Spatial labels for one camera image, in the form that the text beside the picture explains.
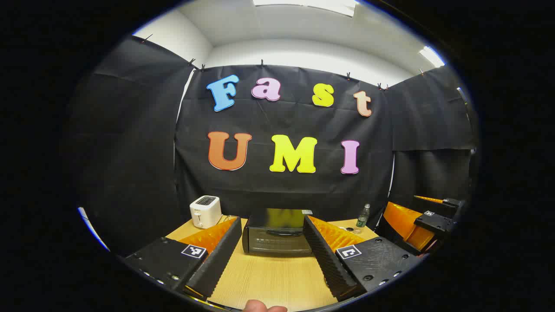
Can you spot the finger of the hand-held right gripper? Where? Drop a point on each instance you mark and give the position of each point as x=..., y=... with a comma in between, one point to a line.
x=435, y=222
x=453, y=202

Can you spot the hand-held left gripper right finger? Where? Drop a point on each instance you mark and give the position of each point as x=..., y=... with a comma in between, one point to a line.
x=325, y=255

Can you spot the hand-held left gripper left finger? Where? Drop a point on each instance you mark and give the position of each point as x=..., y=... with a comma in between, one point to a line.
x=219, y=260

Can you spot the black electric oven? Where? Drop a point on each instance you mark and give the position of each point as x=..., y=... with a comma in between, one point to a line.
x=275, y=242

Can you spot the white toaster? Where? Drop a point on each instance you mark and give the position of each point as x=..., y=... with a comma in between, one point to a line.
x=204, y=211

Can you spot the clear plastic water bottle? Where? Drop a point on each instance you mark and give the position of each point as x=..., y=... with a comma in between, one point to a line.
x=362, y=219

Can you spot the black backdrop cloth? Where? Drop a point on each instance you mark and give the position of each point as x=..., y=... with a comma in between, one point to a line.
x=282, y=121

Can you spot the ceiling light panel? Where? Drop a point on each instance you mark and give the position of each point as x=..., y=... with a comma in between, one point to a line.
x=431, y=56
x=312, y=5

